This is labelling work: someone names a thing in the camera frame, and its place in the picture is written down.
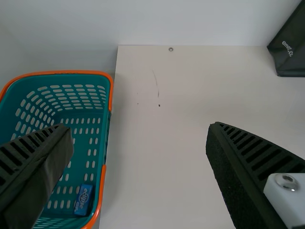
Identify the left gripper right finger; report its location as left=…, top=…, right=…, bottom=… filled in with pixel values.
left=205, top=121, right=305, bottom=229

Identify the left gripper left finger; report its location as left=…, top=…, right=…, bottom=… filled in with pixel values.
left=0, top=123, right=75, bottom=229

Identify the small blue gum pack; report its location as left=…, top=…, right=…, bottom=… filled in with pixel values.
left=73, top=183, right=93, bottom=217

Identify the teal shopping basket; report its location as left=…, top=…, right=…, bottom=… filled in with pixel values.
left=0, top=70, right=114, bottom=229

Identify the dark grey bag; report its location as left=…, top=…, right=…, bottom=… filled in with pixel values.
left=266, top=0, right=305, bottom=78

